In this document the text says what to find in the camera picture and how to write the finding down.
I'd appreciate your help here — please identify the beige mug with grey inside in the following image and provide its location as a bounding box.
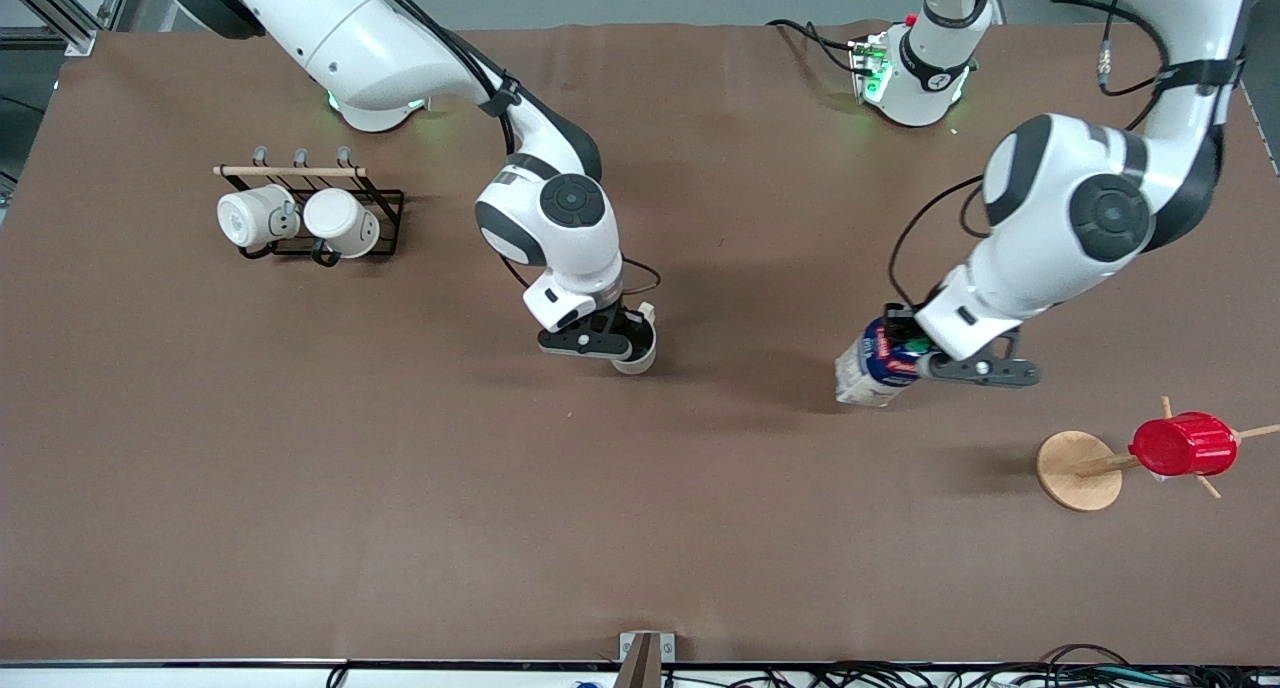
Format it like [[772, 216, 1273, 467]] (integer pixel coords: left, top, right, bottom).
[[610, 302, 659, 376]]

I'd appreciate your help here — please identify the blue white milk carton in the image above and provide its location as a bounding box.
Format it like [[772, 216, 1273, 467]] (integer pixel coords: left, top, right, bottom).
[[835, 313, 936, 409]]

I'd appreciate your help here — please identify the red plastic cup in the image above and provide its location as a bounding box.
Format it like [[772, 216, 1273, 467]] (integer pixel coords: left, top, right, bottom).
[[1130, 412, 1239, 477]]

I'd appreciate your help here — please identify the wooden mug tree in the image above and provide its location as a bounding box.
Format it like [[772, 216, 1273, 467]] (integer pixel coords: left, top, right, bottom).
[[1037, 396, 1280, 512]]

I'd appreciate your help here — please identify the plain white mug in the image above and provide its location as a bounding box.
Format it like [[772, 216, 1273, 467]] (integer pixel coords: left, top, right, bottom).
[[303, 188, 382, 267]]

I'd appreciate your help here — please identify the white mug with face print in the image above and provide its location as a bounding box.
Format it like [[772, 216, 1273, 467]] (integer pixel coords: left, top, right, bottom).
[[217, 184, 301, 260]]

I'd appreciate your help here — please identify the black right camera mount plate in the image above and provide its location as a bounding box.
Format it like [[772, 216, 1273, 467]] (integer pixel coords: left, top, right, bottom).
[[538, 324, 633, 361]]

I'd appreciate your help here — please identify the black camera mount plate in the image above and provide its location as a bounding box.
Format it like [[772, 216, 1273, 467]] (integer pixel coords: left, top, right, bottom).
[[930, 330, 1042, 388], [538, 324, 633, 361]]

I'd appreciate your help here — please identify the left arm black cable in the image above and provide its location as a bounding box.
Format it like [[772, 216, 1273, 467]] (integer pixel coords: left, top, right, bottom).
[[888, 0, 1173, 311]]

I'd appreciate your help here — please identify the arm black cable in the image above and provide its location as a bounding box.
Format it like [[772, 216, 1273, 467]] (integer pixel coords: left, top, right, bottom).
[[888, 0, 1173, 311], [355, 0, 663, 299]]

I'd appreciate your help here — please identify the black left camera mount plate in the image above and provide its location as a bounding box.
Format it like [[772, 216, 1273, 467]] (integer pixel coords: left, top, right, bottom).
[[930, 330, 1042, 388]]

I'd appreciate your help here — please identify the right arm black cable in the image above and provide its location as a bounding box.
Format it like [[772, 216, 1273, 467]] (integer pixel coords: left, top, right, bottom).
[[355, 0, 663, 299]]

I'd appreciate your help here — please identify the left base black cable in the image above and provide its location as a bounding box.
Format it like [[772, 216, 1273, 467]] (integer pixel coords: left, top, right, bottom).
[[767, 18, 867, 75]]

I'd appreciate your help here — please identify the metal camera bracket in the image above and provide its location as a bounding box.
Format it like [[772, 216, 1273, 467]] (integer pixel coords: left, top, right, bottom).
[[619, 631, 676, 688]]

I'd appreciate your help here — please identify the black wire mug rack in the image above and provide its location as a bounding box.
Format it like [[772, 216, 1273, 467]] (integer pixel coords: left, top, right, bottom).
[[213, 146, 406, 267]]

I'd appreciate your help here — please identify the black cable tangle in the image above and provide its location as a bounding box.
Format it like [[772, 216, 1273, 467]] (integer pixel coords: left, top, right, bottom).
[[800, 645, 1280, 688]]

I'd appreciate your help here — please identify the white table edge rail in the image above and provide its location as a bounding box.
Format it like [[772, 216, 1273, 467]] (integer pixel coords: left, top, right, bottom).
[[0, 662, 1280, 688]]

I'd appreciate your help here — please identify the aluminium frame profile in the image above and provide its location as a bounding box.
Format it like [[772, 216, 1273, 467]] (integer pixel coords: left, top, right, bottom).
[[0, 0, 136, 57]]

